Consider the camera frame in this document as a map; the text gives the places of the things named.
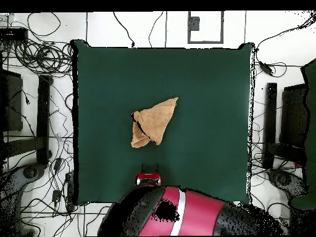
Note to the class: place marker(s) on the black electronics box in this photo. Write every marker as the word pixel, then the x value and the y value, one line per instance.
pixel 13 34

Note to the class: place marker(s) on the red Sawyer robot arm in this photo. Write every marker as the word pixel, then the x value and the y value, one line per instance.
pixel 197 212

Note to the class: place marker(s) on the green cloth sheet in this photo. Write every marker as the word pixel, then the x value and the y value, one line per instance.
pixel 311 123

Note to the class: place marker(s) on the dark green table cloth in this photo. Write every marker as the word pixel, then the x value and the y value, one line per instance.
pixel 111 98

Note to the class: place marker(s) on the grey chair base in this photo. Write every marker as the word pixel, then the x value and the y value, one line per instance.
pixel 29 172
pixel 284 180

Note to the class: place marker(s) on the small grey box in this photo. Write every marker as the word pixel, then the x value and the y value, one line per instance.
pixel 195 24

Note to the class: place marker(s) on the tan terry towel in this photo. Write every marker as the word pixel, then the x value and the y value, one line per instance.
pixel 155 121

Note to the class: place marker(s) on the black flat panel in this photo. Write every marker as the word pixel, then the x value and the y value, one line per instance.
pixel 13 103
pixel 293 116

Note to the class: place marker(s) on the black power adapter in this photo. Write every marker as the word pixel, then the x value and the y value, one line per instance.
pixel 266 68

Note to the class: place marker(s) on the grey square floor frame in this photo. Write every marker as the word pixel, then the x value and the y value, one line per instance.
pixel 188 29

